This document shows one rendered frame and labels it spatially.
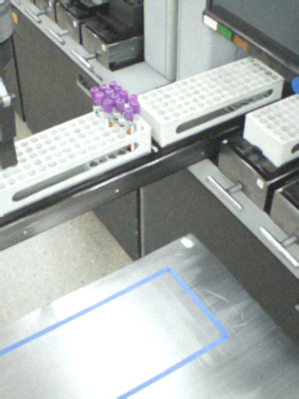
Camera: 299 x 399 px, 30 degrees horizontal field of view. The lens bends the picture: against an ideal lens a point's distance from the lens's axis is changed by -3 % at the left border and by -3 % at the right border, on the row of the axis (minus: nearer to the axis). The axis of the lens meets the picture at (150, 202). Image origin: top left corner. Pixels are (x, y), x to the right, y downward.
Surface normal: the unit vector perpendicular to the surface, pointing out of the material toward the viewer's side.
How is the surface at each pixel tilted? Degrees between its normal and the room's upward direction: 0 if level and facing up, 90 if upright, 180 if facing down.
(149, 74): 0
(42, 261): 0
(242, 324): 0
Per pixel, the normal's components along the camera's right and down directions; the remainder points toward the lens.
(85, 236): 0.00, -0.70
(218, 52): 0.55, 0.60
